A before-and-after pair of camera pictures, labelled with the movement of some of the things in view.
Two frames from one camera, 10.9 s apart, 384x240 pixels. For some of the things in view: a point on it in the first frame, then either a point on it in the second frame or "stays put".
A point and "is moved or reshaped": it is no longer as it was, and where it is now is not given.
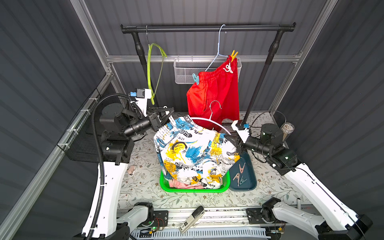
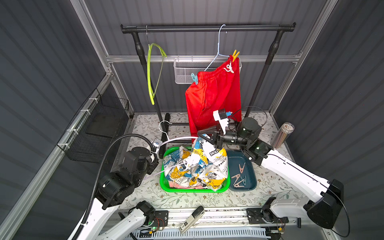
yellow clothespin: [233, 55] stays put
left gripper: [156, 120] -> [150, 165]
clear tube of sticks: [287, 129] stays put
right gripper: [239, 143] -> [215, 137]
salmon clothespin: [241, 169] stays put
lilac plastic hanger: [211, 120] -> [185, 159]
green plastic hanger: [149, 69] stays put
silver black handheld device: [192, 220] stays put
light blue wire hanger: [218, 50] stays put
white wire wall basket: [184, 68] stays put
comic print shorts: [188, 151] is moved or reshaped
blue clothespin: [196, 78] stays put
